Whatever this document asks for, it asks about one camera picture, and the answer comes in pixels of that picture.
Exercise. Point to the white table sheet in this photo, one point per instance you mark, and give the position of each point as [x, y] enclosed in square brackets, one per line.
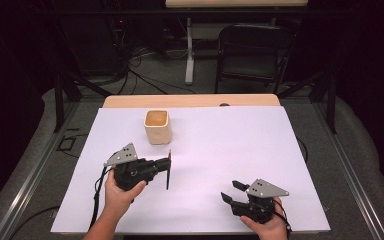
[206, 150]

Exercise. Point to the person's right hand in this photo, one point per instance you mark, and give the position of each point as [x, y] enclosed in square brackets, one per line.
[273, 230]

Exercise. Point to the person's left hand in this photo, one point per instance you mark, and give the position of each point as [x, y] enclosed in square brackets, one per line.
[116, 200]

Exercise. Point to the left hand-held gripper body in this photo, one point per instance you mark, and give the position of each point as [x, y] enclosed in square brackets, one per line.
[125, 155]

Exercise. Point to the dark pencil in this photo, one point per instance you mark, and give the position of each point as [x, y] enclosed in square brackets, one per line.
[168, 180]

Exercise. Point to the cream square pen holder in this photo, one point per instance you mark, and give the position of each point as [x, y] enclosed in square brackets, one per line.
[158, 133]

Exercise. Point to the white desk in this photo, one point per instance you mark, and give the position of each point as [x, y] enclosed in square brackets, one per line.
[189, 60]

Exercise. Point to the black metal stand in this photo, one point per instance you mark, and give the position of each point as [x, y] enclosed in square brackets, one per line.
[330, 106]
[59, 106]

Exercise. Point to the aluminium floor rail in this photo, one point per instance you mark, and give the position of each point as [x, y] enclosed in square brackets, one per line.
[30, 180]
[356, 186]

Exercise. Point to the black folding chair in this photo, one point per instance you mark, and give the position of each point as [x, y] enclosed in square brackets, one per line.
[253, 70]

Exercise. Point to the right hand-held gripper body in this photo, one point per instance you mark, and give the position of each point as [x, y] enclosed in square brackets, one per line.
[263, 189]

